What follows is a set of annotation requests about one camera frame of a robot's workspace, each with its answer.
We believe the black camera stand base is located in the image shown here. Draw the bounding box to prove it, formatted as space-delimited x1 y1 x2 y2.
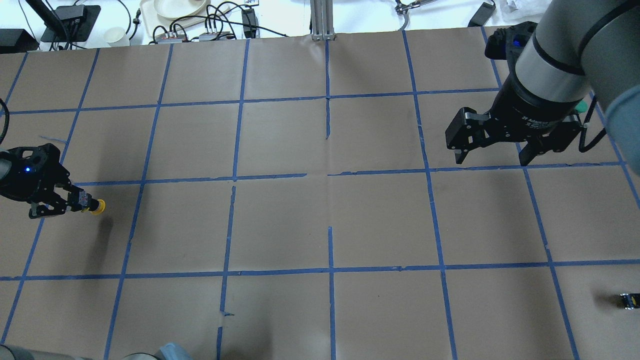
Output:
38 4 102 43

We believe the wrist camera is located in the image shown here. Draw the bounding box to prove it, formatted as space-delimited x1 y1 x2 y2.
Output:
484 21 538 60
7 143 67 191

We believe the green push button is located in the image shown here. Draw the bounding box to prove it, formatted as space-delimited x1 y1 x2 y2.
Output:
574 100 589 114

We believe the aluminium frame post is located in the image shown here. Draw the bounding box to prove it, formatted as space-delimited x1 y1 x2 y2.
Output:
310 0 336 42

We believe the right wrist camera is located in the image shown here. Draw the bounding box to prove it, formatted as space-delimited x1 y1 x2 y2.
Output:
484 21 538 60

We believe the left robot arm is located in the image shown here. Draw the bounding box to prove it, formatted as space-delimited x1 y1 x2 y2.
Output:
0 143 100 219

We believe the small black switch block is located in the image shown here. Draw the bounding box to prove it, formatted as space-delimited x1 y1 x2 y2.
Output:
619 292 640 310

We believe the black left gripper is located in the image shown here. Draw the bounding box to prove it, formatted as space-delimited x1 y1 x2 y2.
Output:
0 143 86 220

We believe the black power adapter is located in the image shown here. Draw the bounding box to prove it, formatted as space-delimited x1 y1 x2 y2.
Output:
241 7 258 39

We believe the yellow push button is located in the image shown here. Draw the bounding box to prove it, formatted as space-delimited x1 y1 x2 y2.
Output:
71 192 106 215

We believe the white paper cup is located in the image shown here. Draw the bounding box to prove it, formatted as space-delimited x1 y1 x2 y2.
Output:
103 27 131 48

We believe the beige tray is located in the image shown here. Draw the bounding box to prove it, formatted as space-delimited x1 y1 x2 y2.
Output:
139 0 213 37

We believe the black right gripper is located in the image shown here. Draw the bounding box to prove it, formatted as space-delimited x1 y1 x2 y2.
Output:
445 75 590 167

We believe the beige plate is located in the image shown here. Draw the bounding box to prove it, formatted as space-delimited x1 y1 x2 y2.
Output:
152 0 208 20

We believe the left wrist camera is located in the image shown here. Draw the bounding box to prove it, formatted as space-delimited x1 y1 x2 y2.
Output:
7 143 67 191

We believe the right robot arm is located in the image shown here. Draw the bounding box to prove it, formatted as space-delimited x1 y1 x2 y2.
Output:
445 0 640 173

